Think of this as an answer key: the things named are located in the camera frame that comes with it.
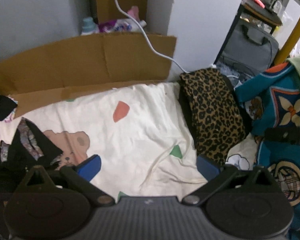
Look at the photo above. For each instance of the blue patterned cloth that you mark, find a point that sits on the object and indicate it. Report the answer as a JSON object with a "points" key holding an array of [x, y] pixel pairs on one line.
{"points": [[272, 99]]}

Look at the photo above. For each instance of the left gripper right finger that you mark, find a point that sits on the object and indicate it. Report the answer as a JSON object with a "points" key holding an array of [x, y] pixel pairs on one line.
{"points": [[207, 168]]}

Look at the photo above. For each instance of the leopard print garment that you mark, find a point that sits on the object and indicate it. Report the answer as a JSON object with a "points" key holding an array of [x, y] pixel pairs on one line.
{"points": [[212, 113]]}

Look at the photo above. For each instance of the grey storage bag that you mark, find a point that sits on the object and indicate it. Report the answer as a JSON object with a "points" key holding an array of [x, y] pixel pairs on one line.
{"points": [[249, 49]]}

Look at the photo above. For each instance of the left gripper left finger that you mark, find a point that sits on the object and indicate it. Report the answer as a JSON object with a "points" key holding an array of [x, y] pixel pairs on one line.
{"points": [[89, 168]]}

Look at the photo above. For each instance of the brown cardboard sheet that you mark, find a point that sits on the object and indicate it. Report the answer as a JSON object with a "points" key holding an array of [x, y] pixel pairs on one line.
{"points": [[84, 65]]}

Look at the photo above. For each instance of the pile of dark clothes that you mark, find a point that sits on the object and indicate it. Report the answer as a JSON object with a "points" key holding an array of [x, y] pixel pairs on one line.
{"points": [[29, 147]]}

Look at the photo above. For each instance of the white cartoon print bedsheet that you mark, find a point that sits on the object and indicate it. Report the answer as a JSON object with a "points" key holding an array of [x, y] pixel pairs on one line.
{"points": [[138, 132]]}

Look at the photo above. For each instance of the colourful refill pouch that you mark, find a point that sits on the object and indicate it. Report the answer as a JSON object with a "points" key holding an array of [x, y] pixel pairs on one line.
{"points": [[123, 25]]}

